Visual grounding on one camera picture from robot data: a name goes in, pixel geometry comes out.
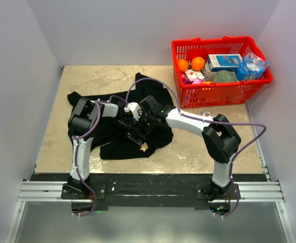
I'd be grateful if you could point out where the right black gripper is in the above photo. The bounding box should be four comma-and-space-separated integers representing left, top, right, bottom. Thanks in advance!
130, 107, 156, 140

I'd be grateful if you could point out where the black t-shirt garment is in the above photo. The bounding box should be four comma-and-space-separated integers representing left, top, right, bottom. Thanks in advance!
67, 73, 173, 160

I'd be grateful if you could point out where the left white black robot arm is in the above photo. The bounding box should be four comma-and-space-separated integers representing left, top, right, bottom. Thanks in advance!
63, 98, 152, 200

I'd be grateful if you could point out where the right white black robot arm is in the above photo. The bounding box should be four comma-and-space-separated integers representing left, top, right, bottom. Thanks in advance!
131, 95, 241, 201

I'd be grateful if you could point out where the red plastic basket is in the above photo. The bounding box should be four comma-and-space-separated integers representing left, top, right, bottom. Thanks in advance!
172, 36, 273, 108

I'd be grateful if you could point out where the energy drink can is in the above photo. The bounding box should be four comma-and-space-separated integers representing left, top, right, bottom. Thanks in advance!
202, 111, 212, 117

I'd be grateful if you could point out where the pink white packet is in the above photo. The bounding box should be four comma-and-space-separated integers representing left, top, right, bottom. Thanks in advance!
184, 69, 205, 81

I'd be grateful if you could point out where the left orange fruit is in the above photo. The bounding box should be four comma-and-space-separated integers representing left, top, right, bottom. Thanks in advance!
178, 59, 189, 72

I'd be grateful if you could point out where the orange fruit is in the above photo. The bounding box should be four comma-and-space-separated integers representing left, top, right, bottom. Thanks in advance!
178, 59, 189, 72
191, 57, 205, 71

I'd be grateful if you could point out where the right orange fruit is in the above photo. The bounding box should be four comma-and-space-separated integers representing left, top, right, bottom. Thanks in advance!
191, 57, 205, 71

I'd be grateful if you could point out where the blue white box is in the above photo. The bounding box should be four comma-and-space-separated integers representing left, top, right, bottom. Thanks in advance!
207, 54, 242, 72

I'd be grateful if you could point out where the blue plastic bag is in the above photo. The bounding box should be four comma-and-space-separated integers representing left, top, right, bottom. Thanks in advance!
235, 51, 270, 82

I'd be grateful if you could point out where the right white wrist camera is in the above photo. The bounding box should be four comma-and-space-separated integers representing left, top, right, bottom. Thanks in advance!
124, 102, 143, 121

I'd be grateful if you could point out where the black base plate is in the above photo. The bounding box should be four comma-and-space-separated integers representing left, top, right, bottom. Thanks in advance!
61, 174, 240, 214

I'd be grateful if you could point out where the aluminium rail frame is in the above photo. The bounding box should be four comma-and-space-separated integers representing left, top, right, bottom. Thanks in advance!
5, 101, 296, 243

